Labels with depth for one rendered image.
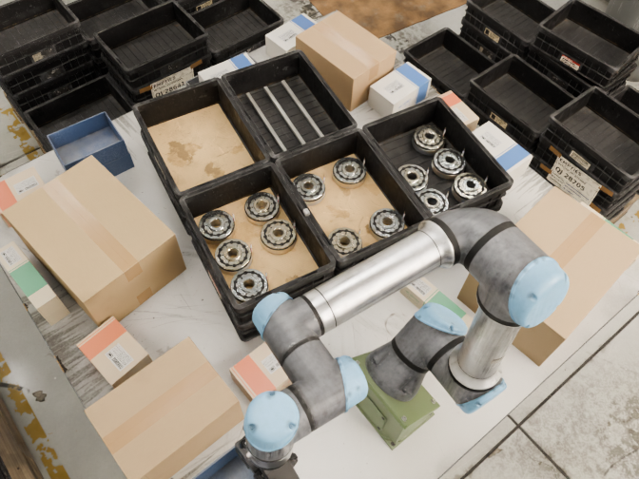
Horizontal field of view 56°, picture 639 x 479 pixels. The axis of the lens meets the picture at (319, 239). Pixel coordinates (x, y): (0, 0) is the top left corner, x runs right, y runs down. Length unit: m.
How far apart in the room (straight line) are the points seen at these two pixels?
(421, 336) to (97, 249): 0.90
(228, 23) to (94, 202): 1.56
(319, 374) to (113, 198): 1.07
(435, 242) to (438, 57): 2.21
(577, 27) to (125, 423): 2.60
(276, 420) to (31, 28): 2.56
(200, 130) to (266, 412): 1.31
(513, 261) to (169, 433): 0.90
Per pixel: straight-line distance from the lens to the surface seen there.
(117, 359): 1.70
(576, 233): 1.84
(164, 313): 1.81
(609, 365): 2.76
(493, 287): 1.05
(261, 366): 1.63
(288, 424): 0.86
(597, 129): 2.76
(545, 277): 1.02
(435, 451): 1.68
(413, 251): 1.03
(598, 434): 2.63
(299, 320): 0.95
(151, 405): 1.55
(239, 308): 1.53
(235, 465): 1.26
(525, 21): 3.35
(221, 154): 1.94
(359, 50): 2.24
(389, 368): 1.46
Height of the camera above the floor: 2.30
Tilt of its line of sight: 58 degrees down
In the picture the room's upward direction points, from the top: 3 degrees clockwise
